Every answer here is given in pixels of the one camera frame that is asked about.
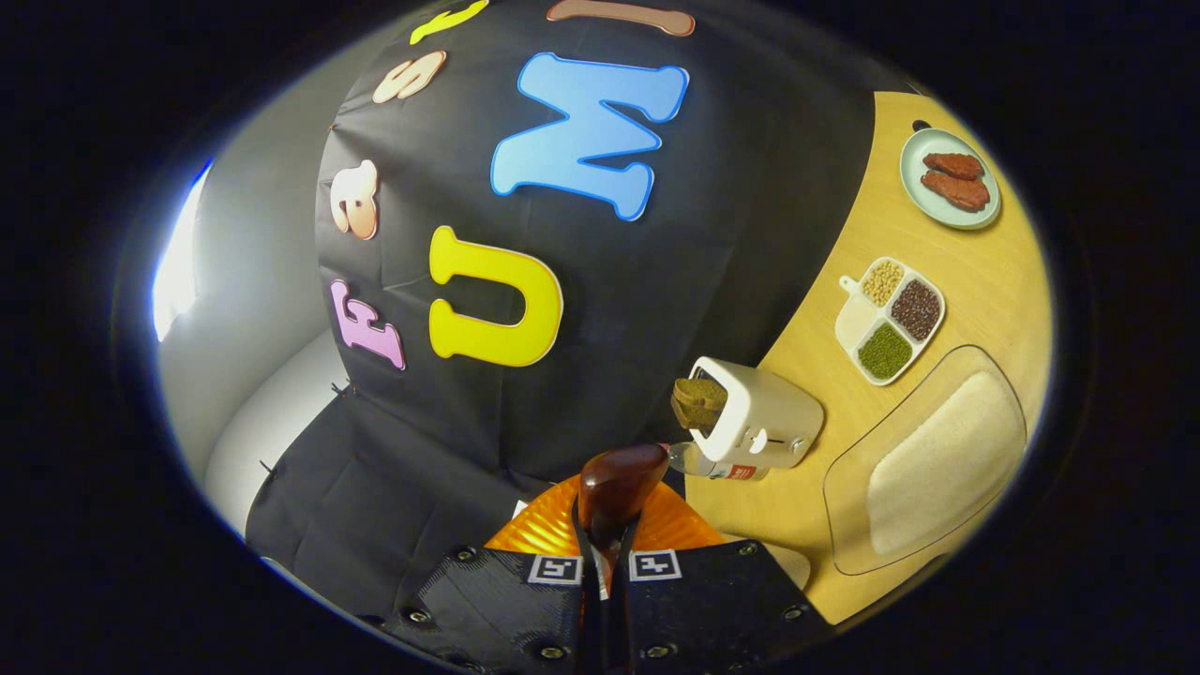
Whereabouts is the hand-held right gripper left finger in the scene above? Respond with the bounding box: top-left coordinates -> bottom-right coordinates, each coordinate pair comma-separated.
380,473 -> 601,674

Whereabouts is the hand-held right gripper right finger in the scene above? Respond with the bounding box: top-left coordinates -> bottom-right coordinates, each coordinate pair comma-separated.
611,480 -> 837,674

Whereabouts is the dark wooden spoon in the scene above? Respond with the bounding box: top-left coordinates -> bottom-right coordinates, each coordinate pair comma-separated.
574,442 -> 671,601

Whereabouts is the clear container of rice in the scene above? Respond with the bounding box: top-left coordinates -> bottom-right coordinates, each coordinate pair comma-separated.
823,344 -> 1029,577

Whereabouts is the clear plastic bottle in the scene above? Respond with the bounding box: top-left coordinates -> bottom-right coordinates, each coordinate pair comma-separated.
667,441 -> 770,483

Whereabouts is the white toaster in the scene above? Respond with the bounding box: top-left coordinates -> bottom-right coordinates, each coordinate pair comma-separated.
689,356 -> 826,470

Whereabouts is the brown bread slice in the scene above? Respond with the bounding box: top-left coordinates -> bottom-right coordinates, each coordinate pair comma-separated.
670,377 -> 729,434

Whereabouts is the black backdrop cloth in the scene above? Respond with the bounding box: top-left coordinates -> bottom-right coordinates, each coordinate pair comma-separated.
246,0 -> 878,620

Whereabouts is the white divided grain dish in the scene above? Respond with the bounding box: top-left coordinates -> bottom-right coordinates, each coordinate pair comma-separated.
834,256 -> 948,387

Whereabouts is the pale green plate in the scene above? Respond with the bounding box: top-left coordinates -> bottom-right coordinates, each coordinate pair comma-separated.
900,127 -> 1002,232

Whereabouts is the large ceiling light panel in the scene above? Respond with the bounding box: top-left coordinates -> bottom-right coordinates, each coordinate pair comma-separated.
153,159 -> 213,343

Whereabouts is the red meat piece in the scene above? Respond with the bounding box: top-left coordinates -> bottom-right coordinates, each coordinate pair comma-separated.
921,171 -> 991,213
923,152 -> 985,181

